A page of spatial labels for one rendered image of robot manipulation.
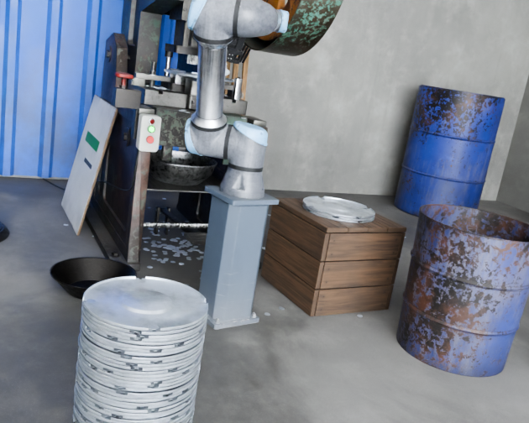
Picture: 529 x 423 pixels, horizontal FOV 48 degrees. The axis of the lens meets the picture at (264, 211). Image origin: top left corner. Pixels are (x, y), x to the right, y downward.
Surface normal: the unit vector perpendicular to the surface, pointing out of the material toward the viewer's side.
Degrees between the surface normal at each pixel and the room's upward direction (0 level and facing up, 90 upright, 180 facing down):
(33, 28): 90
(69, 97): 90
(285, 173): 90
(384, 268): 90
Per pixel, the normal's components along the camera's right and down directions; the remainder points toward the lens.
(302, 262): -0.87, -0.01
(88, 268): 0.38, -0.41
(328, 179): 0.42, 0.29
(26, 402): 0.15, -0.96
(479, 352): 0.09, 0.30
